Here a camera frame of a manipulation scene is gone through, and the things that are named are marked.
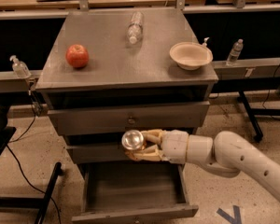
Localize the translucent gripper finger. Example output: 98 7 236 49
141 129 163 145
125 145 163 161

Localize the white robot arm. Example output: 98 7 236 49
121 130 280 202

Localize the standing water bottle right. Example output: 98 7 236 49
226 39 244 66

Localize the grey top drawer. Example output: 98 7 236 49
48 102 209 135

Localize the small pump bottle behind bowl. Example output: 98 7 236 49
203 37 210 47

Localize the grey middle drawer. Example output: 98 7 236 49
66 136 190 164

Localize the hand sanitizer pump bottle left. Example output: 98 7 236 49
9 55 31 79

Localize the black floor cable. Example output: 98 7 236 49
6 105 63 224

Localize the white paper bowl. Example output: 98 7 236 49
169 42 213 70

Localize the red apple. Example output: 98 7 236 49
65 44 89 68

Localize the clear plastic water bottle lying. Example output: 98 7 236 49
127 11 144 44

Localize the grey drawer cabinet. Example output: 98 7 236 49
35 7 219 175

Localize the orange soda can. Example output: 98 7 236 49
121 130 145 151

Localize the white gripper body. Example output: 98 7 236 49
161 130 189 164

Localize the black stand base left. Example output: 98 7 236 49
0 162 63 224

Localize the grey open bottom drawer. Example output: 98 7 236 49
72 161 198 224

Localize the black table leg with caster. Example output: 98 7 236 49
238 91 263 143

